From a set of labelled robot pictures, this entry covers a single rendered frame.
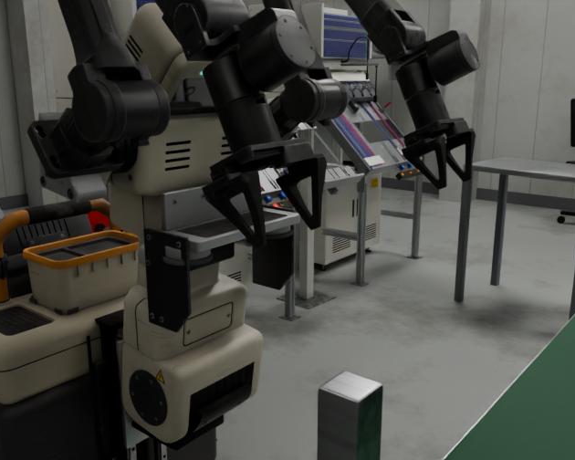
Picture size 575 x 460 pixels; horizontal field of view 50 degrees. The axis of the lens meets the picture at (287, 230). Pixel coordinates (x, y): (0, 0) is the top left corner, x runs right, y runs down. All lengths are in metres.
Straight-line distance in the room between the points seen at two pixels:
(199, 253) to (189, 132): 0.20
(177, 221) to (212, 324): 0.24
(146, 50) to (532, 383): 0.70
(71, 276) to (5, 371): 0.22
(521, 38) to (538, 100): 0.62
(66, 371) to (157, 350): 0.26
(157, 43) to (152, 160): 0.17
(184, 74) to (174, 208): 0.21
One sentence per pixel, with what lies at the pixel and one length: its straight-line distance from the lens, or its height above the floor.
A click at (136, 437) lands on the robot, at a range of 1.35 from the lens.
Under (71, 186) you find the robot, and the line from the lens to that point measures 0.93.
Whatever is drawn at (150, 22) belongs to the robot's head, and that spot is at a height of 1.36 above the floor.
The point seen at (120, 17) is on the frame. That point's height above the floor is 1.53.
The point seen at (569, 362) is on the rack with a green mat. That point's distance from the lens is 0.82.
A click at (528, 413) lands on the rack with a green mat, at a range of 0.69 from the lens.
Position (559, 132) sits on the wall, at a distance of 6.51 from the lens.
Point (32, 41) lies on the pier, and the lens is 6.40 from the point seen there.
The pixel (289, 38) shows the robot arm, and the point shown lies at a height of 1.32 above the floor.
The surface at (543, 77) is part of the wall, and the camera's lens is 6.54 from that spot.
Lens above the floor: 1.28
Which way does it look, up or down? 14 degrees down
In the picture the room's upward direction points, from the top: straight up
